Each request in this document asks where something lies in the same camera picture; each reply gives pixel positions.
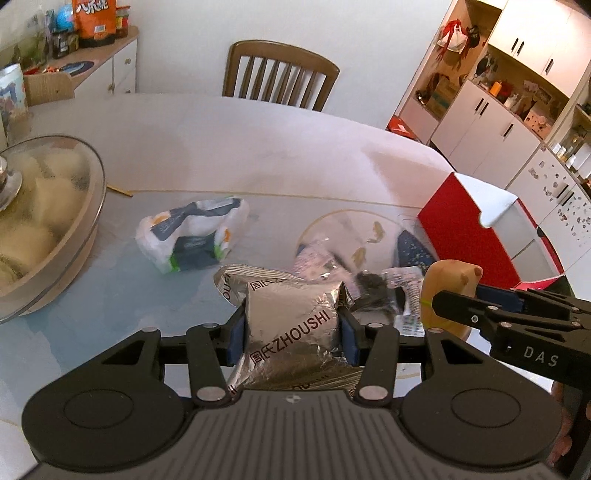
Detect tan capybara toy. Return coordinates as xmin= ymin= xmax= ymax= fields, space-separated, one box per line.
xmin=420 ymin=260 xmax=483 ymax=341

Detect dark contents clear packet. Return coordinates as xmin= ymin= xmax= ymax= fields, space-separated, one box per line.
xmin=352 ymin=266 xmax=424 ymax=337

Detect silver Zhoushi foil packet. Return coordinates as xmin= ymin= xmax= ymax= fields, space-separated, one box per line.
xmin=213 ymin=264 xmax=363 ymax=394

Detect purple printed snack bag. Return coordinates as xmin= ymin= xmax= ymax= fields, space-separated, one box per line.
xmin=293 ymin=234 xmax=367 ymax=299

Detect person's right hand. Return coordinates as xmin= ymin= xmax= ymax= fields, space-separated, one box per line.
xmin=547 ymin=381 xmax=573 ymax=466

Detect red storage box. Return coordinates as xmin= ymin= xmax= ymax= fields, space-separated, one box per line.
xmin=418 ymin=172 xmax=564 ymax=289

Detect gold chopsticks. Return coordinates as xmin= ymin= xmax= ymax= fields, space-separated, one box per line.
xmin=106 ymin=184 xmax=134 ymax=198

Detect glass lidded food bowl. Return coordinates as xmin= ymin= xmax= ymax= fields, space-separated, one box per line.
xmin=1 ymin=135 xmax=106 ymax=322

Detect wooden chair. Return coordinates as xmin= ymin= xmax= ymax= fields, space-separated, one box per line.
xmin=222 ymin=40 xmax=341 ymax=112

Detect white sideboard cabinet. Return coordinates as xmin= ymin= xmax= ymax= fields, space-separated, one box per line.
xmin=49 ymin=25 xmax=139 ymax=99

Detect white patterned mug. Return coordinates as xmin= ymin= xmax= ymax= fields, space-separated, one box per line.
xmin=0 ymin=63 xmax=28 ymax=129

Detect wicker basket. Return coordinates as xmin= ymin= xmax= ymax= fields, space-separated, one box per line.
xmin=24 ymin=72 xmax=75 ymax=106

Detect orange snack bag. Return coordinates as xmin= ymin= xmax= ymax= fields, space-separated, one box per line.
xmin=71 ymin=0 xmax=116 ymax=48

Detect white wall cabinet unit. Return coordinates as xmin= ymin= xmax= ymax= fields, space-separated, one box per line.
xmin=397 ymin=1 xmax=590 ymax=288

